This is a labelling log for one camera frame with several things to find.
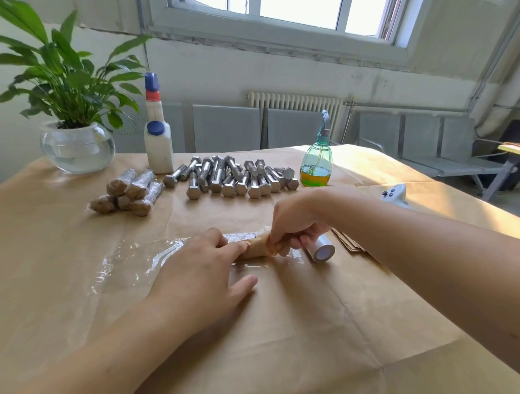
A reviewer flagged person's left hand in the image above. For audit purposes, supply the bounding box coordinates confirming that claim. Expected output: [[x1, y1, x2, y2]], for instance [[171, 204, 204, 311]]
[[148, 228, 259, 336]]

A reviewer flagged person's right hand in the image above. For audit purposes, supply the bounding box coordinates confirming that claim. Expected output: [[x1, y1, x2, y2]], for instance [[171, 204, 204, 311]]
[[268, 188, 336, 258]]

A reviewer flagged white cling film roll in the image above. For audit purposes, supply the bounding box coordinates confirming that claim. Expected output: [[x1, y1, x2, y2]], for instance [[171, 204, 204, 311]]
[[304, 231, 336, 263]]

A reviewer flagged steel hex bolt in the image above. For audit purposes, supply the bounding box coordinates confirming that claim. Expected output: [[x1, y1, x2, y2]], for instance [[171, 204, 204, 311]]
[[239, 234, 279, 260]]

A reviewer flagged green spray bottle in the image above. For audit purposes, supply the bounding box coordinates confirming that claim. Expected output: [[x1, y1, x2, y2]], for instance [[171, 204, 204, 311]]
[[300, 110, 334, 188]]

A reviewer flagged stack of brown paper sheets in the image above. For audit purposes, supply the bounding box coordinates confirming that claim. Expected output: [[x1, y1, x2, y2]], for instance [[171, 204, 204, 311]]
[[331, 227, 367, 253]]

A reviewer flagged clear cling film sheet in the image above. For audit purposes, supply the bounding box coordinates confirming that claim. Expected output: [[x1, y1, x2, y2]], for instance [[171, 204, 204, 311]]
[[81, 229, 276, 300]]

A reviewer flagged pile of steel bolts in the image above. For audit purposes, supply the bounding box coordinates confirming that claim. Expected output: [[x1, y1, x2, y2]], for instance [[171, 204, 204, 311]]
[[163, 155, 300, 201]]

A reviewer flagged person's right forearm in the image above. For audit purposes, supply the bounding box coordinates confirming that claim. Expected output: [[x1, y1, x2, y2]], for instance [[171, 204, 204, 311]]
[[313, 185, 520, 373]]

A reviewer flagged person's left forearm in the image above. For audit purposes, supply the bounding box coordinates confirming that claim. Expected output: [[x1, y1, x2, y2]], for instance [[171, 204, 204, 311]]
[[24, 312, 192, 394]]

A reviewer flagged grey chair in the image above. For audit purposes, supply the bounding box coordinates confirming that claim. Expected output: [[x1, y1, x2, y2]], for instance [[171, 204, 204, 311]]
[[267, 109, 328, 149], [192, 104, 263, 154], [114, 101, 186, 154], [439, 116, 506, 178], [402, 114, 445, 167], [357, 112, 405, 161]]

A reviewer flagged white handheld controller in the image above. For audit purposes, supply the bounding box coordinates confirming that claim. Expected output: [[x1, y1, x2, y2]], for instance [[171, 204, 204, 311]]
[[380, 183, 408, 206]]

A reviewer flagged white radiator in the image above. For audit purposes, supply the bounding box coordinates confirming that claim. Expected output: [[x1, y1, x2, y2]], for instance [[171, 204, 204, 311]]
[[248, 91, 346, 147]]

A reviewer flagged white glue bottle blue cap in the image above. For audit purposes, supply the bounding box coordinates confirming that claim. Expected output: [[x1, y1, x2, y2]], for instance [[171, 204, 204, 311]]
[[144, 72, 174, 175]]

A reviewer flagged large brown paper table cover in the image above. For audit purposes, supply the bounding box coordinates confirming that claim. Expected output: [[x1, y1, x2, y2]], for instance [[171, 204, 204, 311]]
[[0, 145, 520, 394]]

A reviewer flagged round glass vase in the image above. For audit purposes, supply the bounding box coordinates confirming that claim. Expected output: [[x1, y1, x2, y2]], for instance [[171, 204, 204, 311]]
[[41, 122, 117, 175]]

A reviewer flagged white framed window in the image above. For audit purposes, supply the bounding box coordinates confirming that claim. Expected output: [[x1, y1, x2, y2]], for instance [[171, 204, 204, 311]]
[[146, 0, 427, 68]]

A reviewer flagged wooden side table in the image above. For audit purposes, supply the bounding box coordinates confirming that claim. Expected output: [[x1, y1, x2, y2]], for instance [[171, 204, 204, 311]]
[[483, 142, 520, 202]]

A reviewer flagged black box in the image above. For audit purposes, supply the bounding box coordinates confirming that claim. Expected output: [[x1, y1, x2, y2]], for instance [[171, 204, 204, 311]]
[[496, 120, 520, 146]]

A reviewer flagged green leafy plant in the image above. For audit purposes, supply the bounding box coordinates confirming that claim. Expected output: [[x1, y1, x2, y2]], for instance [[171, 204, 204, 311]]
[[0, 0, 153, 131]]

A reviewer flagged white vertical blind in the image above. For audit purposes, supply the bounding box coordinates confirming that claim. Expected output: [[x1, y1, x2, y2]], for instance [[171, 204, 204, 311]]
[[24, 0, 151, 35]]

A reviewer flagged white wall pipe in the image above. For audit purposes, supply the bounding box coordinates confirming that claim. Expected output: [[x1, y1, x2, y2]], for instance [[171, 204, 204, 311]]
[[470, 12, 520, 139]]

